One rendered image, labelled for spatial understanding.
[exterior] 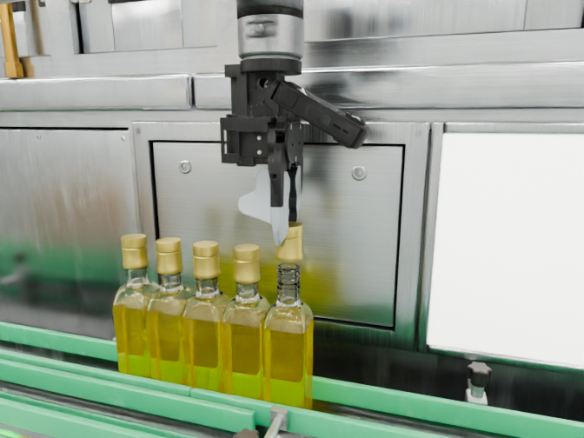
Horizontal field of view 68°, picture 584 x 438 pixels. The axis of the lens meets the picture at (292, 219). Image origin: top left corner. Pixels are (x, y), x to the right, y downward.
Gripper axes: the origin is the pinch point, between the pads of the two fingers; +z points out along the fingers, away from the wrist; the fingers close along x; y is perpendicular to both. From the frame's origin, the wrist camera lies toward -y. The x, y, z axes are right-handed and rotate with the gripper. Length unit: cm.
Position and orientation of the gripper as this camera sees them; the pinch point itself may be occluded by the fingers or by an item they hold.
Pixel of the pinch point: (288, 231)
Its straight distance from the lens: 53.7
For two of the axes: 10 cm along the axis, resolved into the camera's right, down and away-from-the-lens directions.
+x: -2.8, 2.1, -9.4
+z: 0.0, 9.8, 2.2
